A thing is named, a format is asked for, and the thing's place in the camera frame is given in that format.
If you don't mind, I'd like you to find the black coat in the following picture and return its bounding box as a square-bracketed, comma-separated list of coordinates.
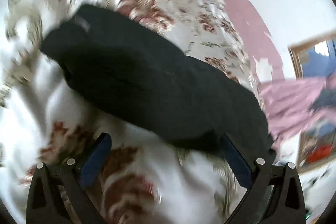
[41, 5, 275, 161]

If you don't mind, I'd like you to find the wooden window frame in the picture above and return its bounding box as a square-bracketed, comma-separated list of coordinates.
[287, 31, 336, 175]

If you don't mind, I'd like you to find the pink curtain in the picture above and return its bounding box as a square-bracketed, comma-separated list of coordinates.
[258, 75, 335, 149]

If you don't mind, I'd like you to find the floral satin bedspread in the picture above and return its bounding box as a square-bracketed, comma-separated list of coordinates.
[1, 0, 262, 223]

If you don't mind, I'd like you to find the red hanging decoration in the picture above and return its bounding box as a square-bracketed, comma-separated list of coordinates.
[306, 144, 333, 164]

